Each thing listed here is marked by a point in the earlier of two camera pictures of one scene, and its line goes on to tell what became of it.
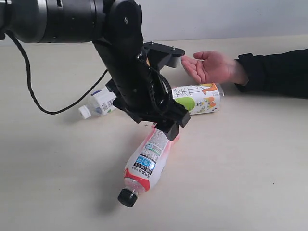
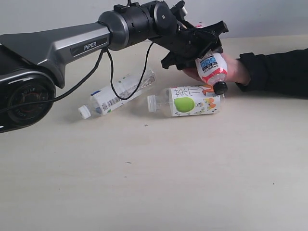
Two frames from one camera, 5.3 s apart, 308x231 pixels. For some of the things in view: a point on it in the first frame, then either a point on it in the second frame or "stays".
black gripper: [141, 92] to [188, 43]
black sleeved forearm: [284, 73] stays
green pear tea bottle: [199, 98] stays
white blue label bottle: [102, 103] stays
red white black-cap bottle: [146, 165] to [212, 68]
